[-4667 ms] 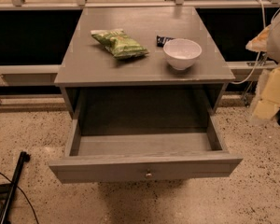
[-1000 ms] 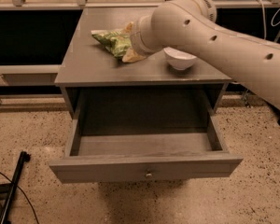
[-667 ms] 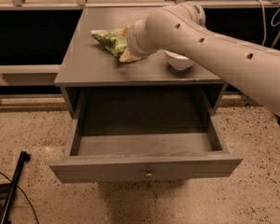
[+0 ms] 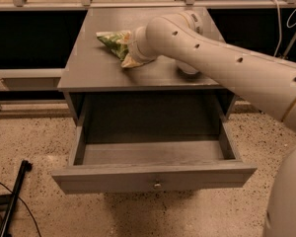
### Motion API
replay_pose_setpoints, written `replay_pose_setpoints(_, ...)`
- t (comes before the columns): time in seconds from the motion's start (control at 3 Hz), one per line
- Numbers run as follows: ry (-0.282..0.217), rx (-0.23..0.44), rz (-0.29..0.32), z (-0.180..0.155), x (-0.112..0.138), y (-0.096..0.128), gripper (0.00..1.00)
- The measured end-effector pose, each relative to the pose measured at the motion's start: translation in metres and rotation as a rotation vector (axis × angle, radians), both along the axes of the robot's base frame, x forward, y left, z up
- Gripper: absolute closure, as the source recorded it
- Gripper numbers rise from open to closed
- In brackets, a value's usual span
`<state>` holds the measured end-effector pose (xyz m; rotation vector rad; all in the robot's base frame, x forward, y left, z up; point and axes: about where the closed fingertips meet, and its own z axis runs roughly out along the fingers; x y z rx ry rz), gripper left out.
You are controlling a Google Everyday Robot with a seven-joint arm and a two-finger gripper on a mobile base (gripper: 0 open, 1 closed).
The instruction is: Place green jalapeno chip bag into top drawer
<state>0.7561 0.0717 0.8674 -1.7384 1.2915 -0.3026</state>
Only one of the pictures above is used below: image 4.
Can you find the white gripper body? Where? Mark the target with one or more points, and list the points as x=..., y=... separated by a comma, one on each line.
x=135, y=46

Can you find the green jalapeno chip bag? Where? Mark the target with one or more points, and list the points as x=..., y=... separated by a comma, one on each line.
x=116, y=42

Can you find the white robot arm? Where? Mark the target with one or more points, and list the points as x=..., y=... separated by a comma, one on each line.
x=266, y=82

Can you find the grey open top drawer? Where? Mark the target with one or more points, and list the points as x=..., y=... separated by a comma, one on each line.
x=126, y=141

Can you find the round metal drawer knob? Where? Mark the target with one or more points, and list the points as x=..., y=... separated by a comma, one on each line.
x=157, y=185

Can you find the white ceramic bowl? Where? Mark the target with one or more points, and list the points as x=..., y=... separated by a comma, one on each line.
x=185, y=68

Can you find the grey wooden cabinet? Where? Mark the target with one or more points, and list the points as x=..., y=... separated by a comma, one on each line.
x=91, y=67

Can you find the black stand leg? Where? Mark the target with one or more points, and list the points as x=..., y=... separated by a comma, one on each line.
x=8, y=201

